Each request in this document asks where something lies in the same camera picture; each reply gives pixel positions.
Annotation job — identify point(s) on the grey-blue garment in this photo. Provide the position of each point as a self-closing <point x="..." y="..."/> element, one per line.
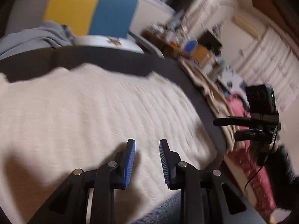
<point x="35" y="39"/>

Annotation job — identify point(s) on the wall air conditioner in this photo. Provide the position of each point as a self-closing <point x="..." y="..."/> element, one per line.
<point x="247" y="26"/>

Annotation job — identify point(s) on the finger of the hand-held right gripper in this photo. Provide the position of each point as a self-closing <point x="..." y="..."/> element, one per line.
<point x="233" y="121"/>
<point x="245" y="135"/>

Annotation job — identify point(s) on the wooden cabinet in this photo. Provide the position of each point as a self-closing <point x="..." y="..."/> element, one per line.
<point x="201" y="53"/>

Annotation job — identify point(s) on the black monitor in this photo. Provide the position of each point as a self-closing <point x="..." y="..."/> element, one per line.
<point x="210" y="40"/>

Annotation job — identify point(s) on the pink quilt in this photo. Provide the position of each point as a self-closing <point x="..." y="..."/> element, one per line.
<point x="261" y="191"/>

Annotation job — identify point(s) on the pale floral curtain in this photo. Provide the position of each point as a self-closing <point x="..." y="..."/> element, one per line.
<point x="275" y="58"/>

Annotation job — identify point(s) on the cream knitted sweater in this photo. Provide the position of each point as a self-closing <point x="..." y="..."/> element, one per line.
<point x="93" y="112"/>

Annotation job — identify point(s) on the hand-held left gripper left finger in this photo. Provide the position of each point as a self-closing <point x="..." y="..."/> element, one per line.
<point x="129" y="165"/>

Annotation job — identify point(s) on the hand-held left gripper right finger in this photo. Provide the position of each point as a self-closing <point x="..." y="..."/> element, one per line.
<point x="164" y="165"/>

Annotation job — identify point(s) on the white flower print box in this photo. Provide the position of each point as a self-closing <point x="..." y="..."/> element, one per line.
<point x="232" y="78"/>

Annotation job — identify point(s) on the grey yellow blue sofa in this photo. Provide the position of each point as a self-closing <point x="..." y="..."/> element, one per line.
<point x="70" y="11"/>

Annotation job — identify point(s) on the blue folding chair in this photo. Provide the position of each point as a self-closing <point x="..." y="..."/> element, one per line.
<point x="190" y="46"/>

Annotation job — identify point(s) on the beige sweater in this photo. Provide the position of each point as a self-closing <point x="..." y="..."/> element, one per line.
<point x="210" y="86"/>

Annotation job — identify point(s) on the floral curtain beside window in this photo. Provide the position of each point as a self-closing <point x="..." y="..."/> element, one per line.
<point x="205" y="7"/>

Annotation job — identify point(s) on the person's right forearm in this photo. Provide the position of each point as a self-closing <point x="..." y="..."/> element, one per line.
<point x="285" y="172"/>

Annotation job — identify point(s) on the wooden desk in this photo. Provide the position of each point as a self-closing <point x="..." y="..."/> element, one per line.
<point x="151" y="36"/>

